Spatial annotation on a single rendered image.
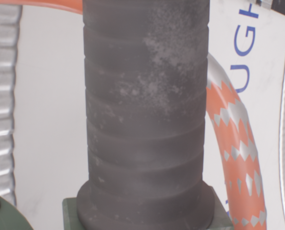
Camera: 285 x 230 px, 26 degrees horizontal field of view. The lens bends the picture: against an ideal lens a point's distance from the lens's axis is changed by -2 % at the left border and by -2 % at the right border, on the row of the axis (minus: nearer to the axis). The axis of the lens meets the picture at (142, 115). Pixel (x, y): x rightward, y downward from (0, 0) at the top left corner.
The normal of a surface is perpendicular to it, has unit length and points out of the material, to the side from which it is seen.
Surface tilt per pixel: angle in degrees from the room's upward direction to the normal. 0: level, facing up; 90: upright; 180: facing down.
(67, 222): 96
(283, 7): 91
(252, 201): 70
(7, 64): 77
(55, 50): 90
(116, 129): 29
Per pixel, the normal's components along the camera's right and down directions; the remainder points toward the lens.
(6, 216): 0.00, -0.91
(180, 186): 0.54, 0.34
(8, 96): 0.67, -0.14
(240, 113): 0.29, -0.31
